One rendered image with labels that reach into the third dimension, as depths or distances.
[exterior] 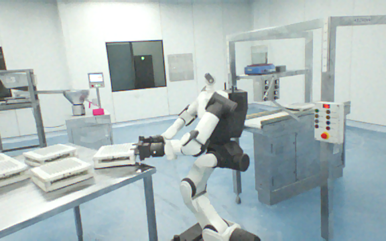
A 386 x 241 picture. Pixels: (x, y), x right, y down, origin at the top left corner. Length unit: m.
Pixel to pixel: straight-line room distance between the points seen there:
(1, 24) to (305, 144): 6.25
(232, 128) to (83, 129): 3.15
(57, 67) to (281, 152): 5.55
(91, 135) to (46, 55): 3.15
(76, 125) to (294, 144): 2.99
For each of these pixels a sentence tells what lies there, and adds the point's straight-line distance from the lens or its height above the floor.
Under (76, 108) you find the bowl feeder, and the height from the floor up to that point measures 0.88.
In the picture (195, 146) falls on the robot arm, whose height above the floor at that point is 1.01.
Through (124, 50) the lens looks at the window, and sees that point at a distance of 7.56.
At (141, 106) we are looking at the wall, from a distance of 7.67.
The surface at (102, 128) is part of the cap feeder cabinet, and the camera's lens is 4.71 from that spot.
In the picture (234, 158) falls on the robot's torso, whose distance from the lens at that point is 1.87.
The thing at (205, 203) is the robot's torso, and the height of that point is 0.46.
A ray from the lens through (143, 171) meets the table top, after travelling 1.76.
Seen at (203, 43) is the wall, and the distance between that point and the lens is 8.18.
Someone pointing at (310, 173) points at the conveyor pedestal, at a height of 0.19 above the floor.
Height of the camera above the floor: 1.47
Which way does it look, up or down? 11 degrees down
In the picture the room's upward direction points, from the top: 4 degrees counter-clockwise
